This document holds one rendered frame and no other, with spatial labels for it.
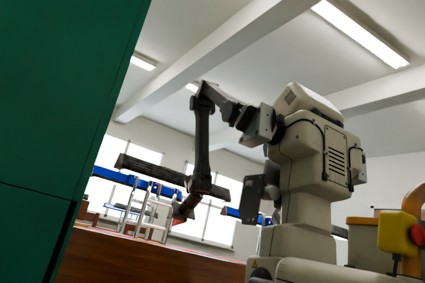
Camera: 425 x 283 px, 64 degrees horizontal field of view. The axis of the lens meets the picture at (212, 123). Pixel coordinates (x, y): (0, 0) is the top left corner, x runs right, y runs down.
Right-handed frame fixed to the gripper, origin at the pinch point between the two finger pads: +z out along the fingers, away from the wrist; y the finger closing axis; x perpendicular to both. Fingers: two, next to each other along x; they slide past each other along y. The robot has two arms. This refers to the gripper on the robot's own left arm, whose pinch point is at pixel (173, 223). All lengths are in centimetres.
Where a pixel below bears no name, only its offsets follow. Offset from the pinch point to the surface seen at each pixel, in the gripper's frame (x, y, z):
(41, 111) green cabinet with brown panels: -4, 63, -29
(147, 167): -26.5, 12.7, -3.1
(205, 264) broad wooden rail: 19.3, -10.1, -3.9
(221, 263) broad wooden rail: 18.3, -17.2, -4.8
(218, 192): -25.0, -27.2, -3.2
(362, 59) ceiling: -206, -201, -88
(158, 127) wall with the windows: -493, -160, 256
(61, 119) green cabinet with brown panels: -4, 57, -29
